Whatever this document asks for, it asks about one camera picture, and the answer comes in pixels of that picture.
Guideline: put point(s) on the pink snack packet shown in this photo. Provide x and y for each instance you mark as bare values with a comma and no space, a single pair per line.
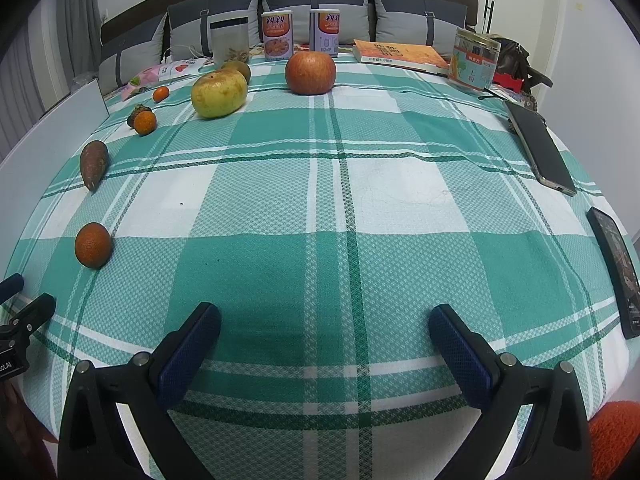
142,80

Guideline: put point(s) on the small orange kumquat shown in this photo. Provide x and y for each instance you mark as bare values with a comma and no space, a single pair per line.
160,93

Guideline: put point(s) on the black bag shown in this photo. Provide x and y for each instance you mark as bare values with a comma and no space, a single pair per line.
515,55

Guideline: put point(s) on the dark brown persimmon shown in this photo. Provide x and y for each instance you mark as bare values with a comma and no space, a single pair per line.
133,112

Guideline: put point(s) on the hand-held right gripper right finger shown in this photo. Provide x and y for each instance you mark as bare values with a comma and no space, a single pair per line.
461,355

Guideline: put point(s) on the orange tangerine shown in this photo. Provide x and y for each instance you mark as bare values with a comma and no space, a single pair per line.
145,123

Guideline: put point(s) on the purple label can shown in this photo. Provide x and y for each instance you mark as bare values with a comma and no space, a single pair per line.
325,32

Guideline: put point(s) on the large orange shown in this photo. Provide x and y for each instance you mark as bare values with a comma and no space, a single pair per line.
92,244

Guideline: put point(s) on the large yellow-green pear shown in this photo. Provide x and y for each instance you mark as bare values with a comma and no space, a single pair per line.
219,95

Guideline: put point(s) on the orange book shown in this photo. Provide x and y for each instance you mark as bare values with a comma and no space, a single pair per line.
400,55

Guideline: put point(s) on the red apple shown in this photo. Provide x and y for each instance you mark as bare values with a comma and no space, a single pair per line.
310,72

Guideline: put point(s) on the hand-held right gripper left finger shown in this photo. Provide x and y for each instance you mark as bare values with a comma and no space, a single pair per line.
186,355

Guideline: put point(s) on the orange fleece cloth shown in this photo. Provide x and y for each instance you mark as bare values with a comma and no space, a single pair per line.
616,430

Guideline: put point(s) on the clear jar with label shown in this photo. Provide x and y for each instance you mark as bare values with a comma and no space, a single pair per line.
475,62

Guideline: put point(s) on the white red snack packet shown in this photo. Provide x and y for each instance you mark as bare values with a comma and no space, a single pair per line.
184,66

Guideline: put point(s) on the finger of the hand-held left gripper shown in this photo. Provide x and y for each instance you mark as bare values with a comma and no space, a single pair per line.
35,312
10,287

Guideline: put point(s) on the grey curtain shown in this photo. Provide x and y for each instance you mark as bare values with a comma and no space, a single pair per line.
45,35

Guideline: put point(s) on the green plaid cloth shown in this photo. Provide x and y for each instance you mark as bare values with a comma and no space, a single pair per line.
400,260

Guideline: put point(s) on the large black smartphone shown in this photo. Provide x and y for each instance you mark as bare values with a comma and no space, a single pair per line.
540,147

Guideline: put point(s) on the black smartphone with case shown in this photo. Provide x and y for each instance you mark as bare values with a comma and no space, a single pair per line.
616,275

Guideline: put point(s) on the reddish sweet potato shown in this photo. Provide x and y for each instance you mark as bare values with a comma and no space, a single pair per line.
93,164

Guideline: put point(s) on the brown pear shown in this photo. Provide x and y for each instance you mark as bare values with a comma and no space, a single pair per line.
239,67

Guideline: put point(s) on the orange label can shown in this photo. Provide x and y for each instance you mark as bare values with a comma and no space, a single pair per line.
277,35

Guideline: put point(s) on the red box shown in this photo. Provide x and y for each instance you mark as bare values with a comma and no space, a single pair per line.
507,82

